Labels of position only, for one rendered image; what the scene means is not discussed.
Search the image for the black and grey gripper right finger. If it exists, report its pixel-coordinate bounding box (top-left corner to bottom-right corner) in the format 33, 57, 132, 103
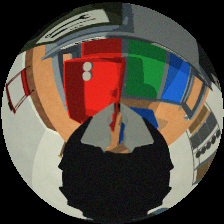
118, 103, 174, 170

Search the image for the grey disc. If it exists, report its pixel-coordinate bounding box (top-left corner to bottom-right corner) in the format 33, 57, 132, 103
82, 71, 93, 81
83, 62, 93, 71

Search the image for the red bin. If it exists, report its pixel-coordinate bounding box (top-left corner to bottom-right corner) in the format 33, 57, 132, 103
63, 56, 126, 132

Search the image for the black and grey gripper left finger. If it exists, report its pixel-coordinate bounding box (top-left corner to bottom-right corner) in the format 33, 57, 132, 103
58, 103, 115, 170

